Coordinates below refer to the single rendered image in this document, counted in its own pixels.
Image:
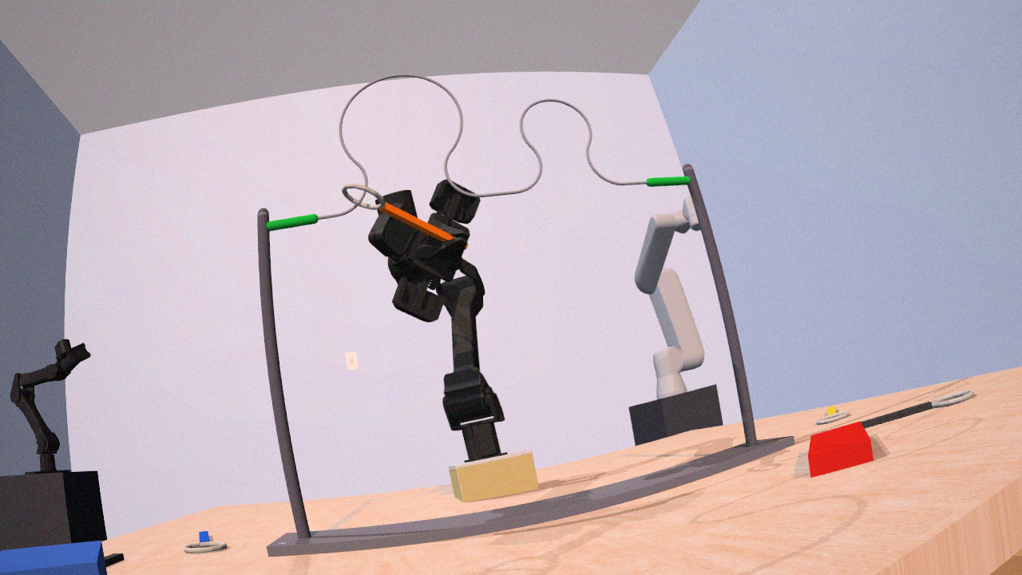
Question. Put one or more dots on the red block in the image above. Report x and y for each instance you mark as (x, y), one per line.
(838, 449)

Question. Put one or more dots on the blue block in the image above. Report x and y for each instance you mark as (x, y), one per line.
(84, 558)

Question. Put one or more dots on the orange handle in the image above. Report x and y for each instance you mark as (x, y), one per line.
(398, 214)

